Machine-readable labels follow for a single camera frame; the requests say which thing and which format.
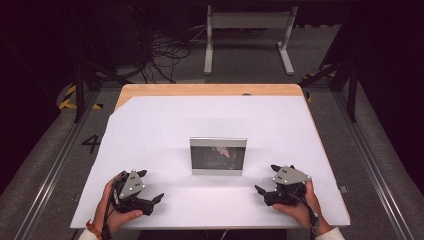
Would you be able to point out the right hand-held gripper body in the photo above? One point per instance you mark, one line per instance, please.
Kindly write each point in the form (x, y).
(290, 176)

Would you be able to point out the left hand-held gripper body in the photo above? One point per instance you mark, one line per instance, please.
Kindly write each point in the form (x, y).
(131, 185)

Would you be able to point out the person's left hand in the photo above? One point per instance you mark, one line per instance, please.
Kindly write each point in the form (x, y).
(110, 213)

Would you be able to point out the person's right hand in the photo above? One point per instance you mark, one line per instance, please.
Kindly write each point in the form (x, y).
(303, 211)

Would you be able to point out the white table cover sheet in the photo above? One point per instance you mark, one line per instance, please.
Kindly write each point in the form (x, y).
(160, 126)

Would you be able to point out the small grey table clip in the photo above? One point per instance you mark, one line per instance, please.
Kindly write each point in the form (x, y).
(344, 189)

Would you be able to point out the black metal stand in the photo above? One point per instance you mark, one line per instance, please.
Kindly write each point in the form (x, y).
(79, 93)
(351, 93)

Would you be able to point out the yellow black hazard tape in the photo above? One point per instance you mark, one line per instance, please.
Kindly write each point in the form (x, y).
(68, 96)

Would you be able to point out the white metal stand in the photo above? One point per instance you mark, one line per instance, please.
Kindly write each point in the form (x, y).
(248, 20)

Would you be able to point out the aluminium floor rail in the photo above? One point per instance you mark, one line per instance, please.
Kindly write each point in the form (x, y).
(56, 166)
(373, 166)

